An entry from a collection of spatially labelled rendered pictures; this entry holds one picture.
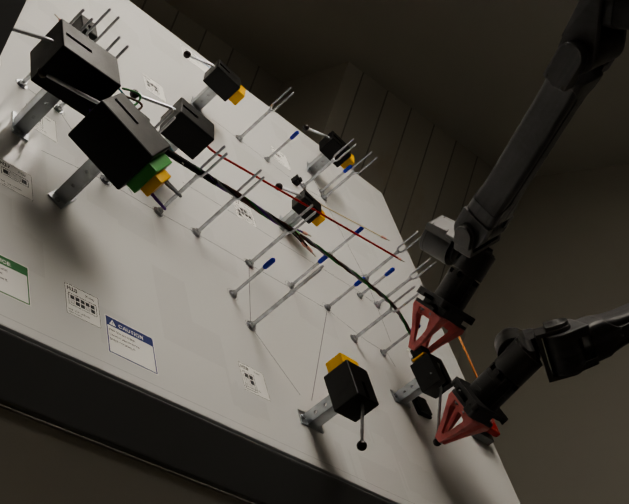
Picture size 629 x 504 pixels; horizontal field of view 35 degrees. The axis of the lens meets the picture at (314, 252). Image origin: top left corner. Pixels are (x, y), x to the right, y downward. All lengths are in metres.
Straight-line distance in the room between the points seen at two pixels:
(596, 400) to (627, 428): 0.18
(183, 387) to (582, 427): 2.68
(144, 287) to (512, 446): 2.78
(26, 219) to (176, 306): 0.24
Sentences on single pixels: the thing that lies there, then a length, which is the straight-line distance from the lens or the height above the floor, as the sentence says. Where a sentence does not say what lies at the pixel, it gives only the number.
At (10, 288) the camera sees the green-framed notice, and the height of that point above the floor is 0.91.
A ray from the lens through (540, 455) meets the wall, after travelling 3.84.
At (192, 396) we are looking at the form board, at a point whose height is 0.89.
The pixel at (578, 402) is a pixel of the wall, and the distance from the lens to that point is 3.81.
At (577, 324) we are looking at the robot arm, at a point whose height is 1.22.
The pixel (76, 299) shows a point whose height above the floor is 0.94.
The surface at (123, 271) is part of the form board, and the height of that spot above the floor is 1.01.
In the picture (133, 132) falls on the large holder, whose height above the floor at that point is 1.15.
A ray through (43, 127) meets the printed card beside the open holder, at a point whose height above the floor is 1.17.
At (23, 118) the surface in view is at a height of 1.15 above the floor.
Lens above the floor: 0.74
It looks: 17 degrees up
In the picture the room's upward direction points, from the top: 19 degrees clockwise
